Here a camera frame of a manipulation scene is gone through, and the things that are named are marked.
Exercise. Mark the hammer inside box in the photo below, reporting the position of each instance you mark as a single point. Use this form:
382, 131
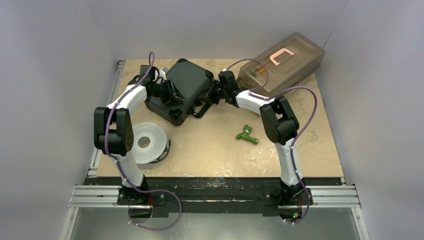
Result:
260, 70

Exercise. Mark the white perforated cable spool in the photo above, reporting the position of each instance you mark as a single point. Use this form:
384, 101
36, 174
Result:
151, 143

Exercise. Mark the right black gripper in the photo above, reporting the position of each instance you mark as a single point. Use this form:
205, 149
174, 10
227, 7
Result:
214, 93

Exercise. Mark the black table front rail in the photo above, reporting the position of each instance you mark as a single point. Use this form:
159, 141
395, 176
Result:
212, 195

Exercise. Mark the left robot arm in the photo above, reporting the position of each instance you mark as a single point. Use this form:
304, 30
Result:
113, 129

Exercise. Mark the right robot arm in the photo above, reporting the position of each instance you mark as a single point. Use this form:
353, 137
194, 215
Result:
280, 126

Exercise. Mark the green plastic faucet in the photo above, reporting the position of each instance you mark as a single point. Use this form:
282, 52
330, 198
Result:
245, 135

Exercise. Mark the translucent plastic storage box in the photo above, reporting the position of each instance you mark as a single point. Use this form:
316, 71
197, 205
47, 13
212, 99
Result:
291, 60

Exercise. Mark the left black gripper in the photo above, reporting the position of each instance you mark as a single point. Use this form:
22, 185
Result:
173, 97

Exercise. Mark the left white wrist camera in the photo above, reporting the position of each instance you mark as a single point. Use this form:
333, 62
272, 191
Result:
162, 73

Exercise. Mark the black poker set case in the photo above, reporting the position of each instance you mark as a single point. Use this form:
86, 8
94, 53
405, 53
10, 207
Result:
192, 81

